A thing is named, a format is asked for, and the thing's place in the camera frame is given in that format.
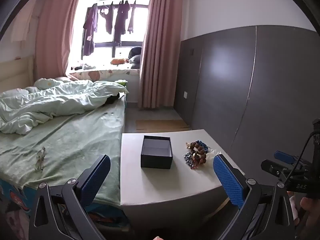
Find clear glass bead bracelet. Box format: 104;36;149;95
183;152;200;169

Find long dark hanging garment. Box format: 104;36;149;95
113;1;131;47

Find printed windowsill cushion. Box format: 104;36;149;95
69;69;140;83

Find bed with cartoon print base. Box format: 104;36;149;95
0;94;131;233

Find person's right hand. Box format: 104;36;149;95
287;191;320;233

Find black cloth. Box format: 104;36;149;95
106;92;125;105

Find green bed sheet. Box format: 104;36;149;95
0;97;125;207

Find pink curtain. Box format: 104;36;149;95
138;0;193;111
35;0;86;77

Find light green duvet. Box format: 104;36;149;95
0;78;129;135

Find eyeglasses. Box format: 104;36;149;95
35;147;47;172

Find window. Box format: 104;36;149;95
66;0;153;73

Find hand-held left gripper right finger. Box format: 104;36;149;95
213;154;297;240

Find white bedside table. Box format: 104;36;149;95
120;129;247;221

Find white hanging cloth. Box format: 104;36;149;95
11;0;38;42

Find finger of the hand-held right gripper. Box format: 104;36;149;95
274;151;304;167
261;159;295;180

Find black jewelry box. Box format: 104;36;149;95
140;135;174;169

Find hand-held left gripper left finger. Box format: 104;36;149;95
28;154;112;240

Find flat cardboard sheet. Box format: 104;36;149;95
136;119;191;132

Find beige headboard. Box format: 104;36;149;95
0;56;35;93

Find small dark hanging garment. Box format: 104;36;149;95
99;2;115;35

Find purple hanging shirt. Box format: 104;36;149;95
83;3;99;57

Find pile of beaded bracelets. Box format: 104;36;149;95
189;142;208;166

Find dark bag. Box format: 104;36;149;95
128;46;143;69

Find short dark hanging garment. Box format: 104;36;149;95
127;1;137;33

